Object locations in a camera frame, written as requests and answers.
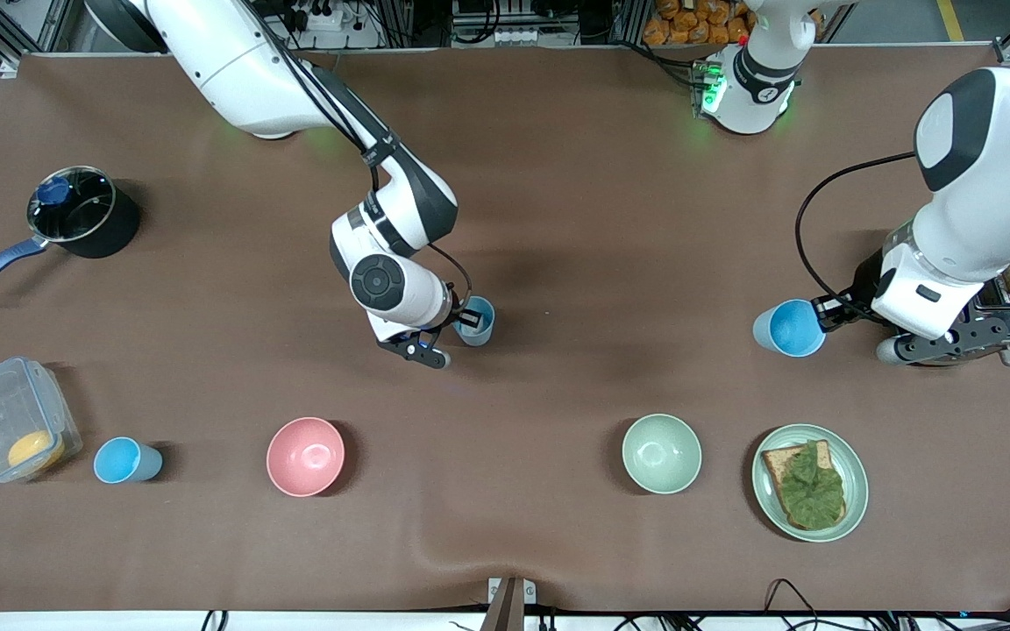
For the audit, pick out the pink bowl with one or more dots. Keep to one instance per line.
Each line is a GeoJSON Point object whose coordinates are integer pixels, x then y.
{"type": "Point", "coordinates": [305, 456]}

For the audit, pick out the pale green bowl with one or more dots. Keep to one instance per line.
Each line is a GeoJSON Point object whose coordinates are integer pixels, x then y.
{"type": "Point", "coordinates": [661, 454]}

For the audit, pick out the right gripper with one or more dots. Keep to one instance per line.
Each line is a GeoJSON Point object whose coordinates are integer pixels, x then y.
{"type": "Point", "coordinates": [457, 308]}

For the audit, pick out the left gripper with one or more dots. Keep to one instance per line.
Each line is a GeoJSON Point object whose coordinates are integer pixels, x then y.
{"type": "Point", "coordinates": [862, 283]}

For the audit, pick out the metal table bracket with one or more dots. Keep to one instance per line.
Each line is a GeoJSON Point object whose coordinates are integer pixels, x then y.
{"type": "Point", "coordinates": [509, 605]}

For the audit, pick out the yellow food piece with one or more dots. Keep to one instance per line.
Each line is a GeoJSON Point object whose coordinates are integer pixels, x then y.
{"type": "Point", "coordinates": [32, 449]}

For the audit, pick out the light blue plastic cup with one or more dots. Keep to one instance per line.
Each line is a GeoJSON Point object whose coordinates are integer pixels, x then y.
{"type": "Point", "coordinates": [488, 315]}
{"type": "Point", "coordinates": [119, 460]}
{"type": "Point", "coordinates": [790, 331]}

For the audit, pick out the white power strip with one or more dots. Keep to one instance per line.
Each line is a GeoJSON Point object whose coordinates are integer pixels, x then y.
{"type": "Point", "coordinates": [321, 17]}

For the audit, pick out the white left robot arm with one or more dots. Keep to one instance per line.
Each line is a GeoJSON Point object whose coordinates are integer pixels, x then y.
{"type": "Point", "coordinates": [996, 175]}

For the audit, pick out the slice of brown bread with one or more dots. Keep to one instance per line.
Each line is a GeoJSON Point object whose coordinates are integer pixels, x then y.
{"type": "Point", "coordinates": [777, 464]}

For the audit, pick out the green lettuce leaf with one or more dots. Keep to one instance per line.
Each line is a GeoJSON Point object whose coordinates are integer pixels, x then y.
{"type": "Point", "coordinates": [812, 491]}

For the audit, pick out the pale green plate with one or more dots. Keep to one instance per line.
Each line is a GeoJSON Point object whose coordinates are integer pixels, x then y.
{"type": "Point", "coordinates": [857, 486]}

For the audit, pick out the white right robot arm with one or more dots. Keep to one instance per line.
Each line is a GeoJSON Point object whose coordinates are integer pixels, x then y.
{"type": "Point", "coordinates": [242, 61]}

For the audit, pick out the glass lid with blue knob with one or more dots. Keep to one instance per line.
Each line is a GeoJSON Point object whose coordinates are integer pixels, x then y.
{"type": "Point", "coordinates": [84, 215]}

